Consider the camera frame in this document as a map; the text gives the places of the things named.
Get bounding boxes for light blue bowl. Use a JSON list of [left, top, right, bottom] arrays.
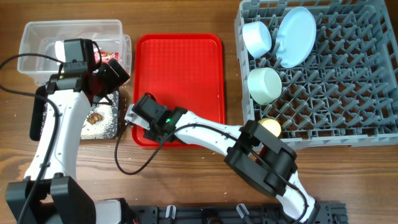
[[242, 21, 272, 58]]

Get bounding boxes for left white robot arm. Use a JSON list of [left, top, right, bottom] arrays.
[[6, 39, 133, 223]]

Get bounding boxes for white rice grains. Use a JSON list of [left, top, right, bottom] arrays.
[[48, 90, 118, 141]]

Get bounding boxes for green bowl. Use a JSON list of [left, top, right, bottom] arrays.
[[248, 67, 282, 105]]

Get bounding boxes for red snack wrapper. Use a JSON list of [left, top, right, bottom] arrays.
[[94, 51, 119, 63]]

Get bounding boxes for crumpled white tissue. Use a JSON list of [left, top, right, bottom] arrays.
[[55, 41, 65, 62]]

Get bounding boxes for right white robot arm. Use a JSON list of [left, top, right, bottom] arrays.
[[125, 94, 318, 223]]

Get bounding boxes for light blue round plate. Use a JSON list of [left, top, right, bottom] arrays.
[[275, 7, 317, 68]]

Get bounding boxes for red plastic tray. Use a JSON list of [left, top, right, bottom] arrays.
[[131, 33, 226, 148]]

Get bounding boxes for grey dishwasher rack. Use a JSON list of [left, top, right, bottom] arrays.
[[234, 1, 397, 149]]

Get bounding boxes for yellow plastic cup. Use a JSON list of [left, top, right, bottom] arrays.
[[258, 118, 282, 138]]

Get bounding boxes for clear plastic bin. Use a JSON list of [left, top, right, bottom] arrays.
[[19, 19, 132, 73]]

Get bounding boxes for brown food scrap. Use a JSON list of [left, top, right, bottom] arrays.
[[86, 113, 103, 124]]

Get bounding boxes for black rectangular waste tray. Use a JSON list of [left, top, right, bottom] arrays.
[[29, 90, 120, 141]]

